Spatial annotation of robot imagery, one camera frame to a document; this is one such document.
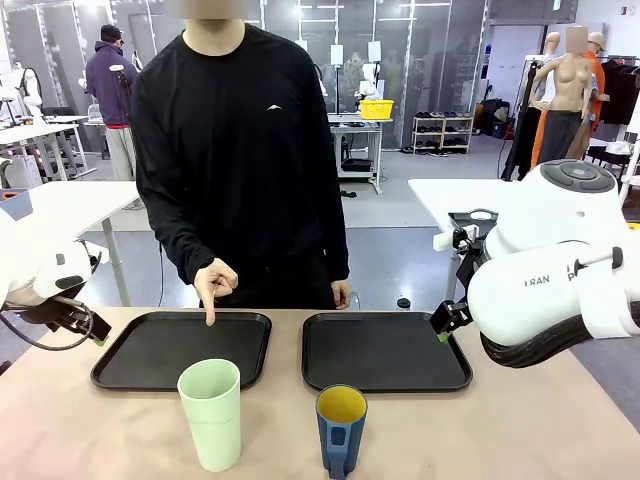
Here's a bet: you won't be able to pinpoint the white mannequin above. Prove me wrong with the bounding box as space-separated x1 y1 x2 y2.
542 30 565 104

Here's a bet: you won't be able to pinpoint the man in purple hoodie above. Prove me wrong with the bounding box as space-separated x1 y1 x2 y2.
85 23 139 182

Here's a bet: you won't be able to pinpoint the white workbench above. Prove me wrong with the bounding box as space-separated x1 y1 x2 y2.
327 117 385 196

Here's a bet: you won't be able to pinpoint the person in black sweater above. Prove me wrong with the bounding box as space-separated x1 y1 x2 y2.
128 0 351 310

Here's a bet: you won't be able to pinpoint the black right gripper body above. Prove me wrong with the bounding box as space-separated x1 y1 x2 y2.
430 298 472 335

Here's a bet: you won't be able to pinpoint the black plastic tray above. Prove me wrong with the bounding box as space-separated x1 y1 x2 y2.
301 311 474 393
90 310 273 392

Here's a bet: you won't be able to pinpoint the white desk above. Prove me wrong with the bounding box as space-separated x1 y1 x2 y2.
0 114 97 182

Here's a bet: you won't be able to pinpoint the white side table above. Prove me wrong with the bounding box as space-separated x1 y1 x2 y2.
408 177 544 301
24 180 145 307

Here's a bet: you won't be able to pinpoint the pale green plastic cup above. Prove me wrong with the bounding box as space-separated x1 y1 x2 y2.
177 357 243 473

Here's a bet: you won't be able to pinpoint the yellow plastic basket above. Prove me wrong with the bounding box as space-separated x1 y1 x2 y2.
359 98 395 121

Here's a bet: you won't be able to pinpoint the blue ribbed mug yellow inside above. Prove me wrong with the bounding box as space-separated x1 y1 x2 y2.
315 383 369 480

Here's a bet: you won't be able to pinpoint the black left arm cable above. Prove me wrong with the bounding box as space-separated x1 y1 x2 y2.
0 304 96 351

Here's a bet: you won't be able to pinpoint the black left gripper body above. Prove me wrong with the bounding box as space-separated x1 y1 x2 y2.
28 296 95 333

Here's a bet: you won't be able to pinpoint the grey box orange edge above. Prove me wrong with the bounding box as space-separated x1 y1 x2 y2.
0 188 33 222

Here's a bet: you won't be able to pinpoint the person's right forearm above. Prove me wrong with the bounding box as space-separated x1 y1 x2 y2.
144 199 219 274

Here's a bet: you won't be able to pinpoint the black bag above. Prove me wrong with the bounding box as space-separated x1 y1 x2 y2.
478 98 512 140

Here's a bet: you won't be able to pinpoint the bare mannequin grey skirt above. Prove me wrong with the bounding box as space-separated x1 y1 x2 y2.
528 25 601 164

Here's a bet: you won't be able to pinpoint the wooden shoe rack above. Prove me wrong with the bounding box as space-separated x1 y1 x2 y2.
411 112 475 157

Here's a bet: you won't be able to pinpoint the person's left hand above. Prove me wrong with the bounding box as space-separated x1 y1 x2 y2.
330 279 354 310

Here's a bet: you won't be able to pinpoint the person's right hand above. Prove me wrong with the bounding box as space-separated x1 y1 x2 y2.
193 257 240 327

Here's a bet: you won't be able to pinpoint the black clothes on rack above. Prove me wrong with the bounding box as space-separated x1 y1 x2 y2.
597 55 640 127

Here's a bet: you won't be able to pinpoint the person's left forearm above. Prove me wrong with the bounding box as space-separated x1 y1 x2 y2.
319 189 351 284

